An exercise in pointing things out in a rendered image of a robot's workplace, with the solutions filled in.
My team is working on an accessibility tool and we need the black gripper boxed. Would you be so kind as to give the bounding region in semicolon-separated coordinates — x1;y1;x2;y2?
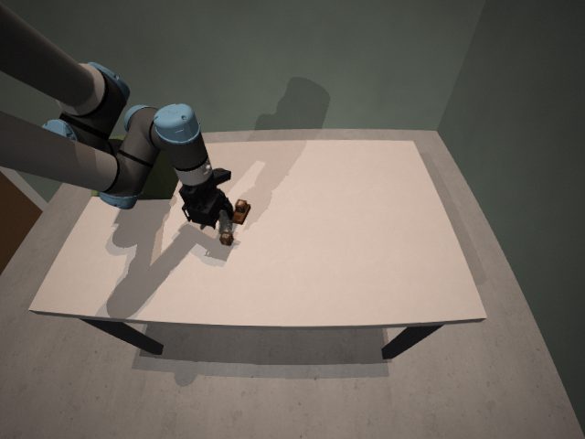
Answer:
178;171;233;234

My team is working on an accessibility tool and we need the brown wooden cube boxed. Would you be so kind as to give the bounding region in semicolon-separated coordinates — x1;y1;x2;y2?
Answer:
235;199;248;213
219;231;234;246

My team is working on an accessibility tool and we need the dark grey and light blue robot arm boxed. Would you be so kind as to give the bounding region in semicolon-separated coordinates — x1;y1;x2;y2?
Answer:
0;2;231;209

